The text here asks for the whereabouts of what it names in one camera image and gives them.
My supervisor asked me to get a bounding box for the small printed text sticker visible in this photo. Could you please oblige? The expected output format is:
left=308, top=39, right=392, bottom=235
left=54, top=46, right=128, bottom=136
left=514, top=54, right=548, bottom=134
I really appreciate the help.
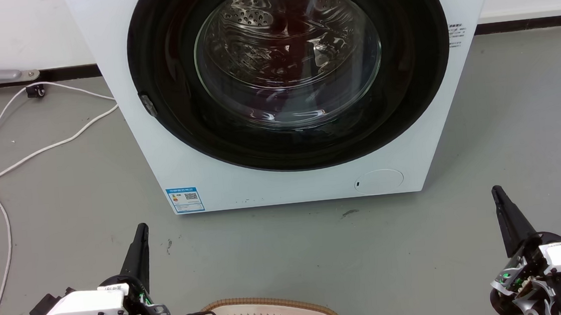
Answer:
left=448, top=23, right=466, bottom=48

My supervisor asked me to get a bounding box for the grey door latch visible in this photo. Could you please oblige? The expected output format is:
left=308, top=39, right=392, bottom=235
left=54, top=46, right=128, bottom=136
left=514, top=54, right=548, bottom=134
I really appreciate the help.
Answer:
left=139, top=91, right=159, bottom=119

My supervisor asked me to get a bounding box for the white front-load washing machine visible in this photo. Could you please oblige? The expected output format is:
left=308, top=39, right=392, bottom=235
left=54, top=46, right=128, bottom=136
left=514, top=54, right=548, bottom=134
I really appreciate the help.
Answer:
left=62, top=0, right=514, bottom=223

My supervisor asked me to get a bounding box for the black round washer door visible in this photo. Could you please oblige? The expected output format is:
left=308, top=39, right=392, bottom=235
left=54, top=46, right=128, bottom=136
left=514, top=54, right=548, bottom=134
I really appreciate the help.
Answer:
left=123, top=0, right=459, bottom=184

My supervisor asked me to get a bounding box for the round white filter cover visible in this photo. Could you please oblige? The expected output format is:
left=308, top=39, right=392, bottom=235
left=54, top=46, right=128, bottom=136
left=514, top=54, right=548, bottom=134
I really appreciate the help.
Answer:
left=353, top=168, right=405, bottom=196

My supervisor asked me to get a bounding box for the blue energy label sticker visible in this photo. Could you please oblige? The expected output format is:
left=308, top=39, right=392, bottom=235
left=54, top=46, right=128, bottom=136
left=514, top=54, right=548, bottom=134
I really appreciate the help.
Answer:
left=165, top=186, right=206, bottom=215

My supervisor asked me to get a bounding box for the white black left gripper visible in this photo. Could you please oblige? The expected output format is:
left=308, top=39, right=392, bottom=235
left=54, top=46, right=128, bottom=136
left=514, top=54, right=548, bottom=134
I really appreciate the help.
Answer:
left=23, top=221, right=172, bottom=315

